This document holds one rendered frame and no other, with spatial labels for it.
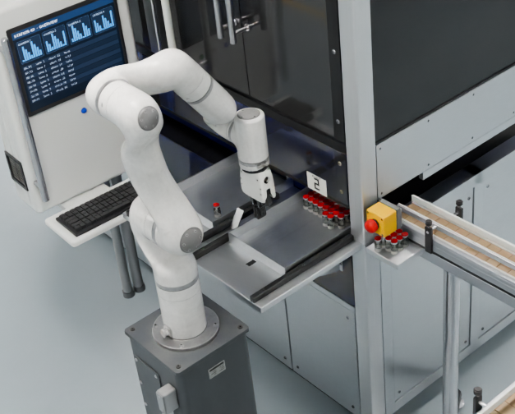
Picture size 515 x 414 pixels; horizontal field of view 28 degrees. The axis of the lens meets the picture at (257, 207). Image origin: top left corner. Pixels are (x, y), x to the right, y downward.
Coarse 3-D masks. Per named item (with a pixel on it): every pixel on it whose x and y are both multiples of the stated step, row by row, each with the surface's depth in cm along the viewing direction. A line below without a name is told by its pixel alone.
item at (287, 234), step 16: (304, 192) 332; (272, 208) 325; (288, 208) 329; (256, 224) 323; (272, 224) 323; (288, 224) 322; (304, 224) 321; (320, 224) 320; (240, 240) 312; (256, 240) 317; (272, 240) 316; (288, 240) 315; (304, 240) 314; (320, 240) 314; (336, 240) 310; (256, 256) 309; (272, 256) 309; (288, 256) 309; (304, 256) 303
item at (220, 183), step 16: (224, 160) 351; (192, 176) 344; (208, 176) 349; (224, 176) 348; (240, 176) 347; (192, 192) 342; (208, 192) 341; (224, 192) 340; (240, 192) 339; (208, 208) 334; (224, 208) 333; (240, 208) 327; (208, 224) 324
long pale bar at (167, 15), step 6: (162, 0) 323; (168, 0) 324; (162, 6) 324; (168, 6) 324; (168, 12) 325; (168, 18) 326; (168, 24) 327; (168, 30) 328; (168, 36) 329; (174, 36) 331; (168, 42) 331; (174, 42) 331
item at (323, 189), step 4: (308, 172) 315; (308, 176) 316; (312, 176) 314; (316, 176) 312; (308, 180) 317; (312, 180) 315; (320, 180) 312; (308, 184) 318; (312, 184) 316; (320, 184) 312; (324, 184) 311; (312, 188) 317; (320, 188) 314; (324, 188) 312; (320, 192) 314; (324, 192) 313
